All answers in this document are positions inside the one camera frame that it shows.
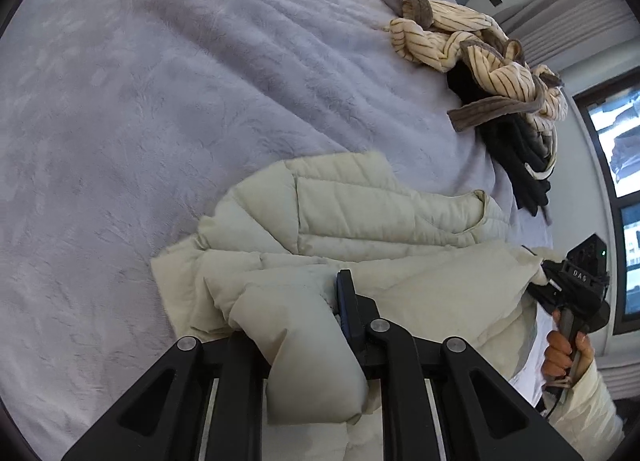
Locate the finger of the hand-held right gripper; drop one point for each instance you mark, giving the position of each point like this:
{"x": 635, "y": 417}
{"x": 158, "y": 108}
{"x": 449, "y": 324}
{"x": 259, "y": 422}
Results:
{"x": 542, "y": 292}
{"x": 549, "y": 265}

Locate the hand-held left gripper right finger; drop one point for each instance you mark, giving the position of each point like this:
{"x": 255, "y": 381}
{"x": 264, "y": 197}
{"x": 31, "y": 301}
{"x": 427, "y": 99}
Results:
{"x": 345, "y": 306}

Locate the purple fleece blanket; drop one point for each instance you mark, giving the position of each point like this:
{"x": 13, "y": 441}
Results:
{"x": 150, "y": 91}

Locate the dark framed window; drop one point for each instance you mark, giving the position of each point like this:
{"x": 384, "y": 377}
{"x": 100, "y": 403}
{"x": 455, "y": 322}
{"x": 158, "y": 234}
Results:
{"x": 620, "y": 141}

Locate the grey curtain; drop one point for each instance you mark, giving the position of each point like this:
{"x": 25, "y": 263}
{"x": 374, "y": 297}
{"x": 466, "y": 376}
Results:
{"x": 575, "y": 26}

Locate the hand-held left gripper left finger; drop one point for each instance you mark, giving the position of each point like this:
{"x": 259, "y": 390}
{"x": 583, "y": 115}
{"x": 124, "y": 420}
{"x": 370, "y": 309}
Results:
{"x": 240, "y": 366}

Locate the person's right forearm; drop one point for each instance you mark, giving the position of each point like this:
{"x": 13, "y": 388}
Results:
{"x": 590, "y": 416}

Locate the person's right hand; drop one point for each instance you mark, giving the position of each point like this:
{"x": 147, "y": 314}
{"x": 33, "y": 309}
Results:
{"x": 557, "y": 357}

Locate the cream striped robe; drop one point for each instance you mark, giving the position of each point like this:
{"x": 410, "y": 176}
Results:
{"x": 435, "y": 41}

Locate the black garment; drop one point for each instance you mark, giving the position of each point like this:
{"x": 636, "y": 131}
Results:
{"x": 510, "y": 156}

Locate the white puffer jacket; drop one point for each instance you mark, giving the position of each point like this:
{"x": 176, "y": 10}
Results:
{"x": 375, "y": 221}

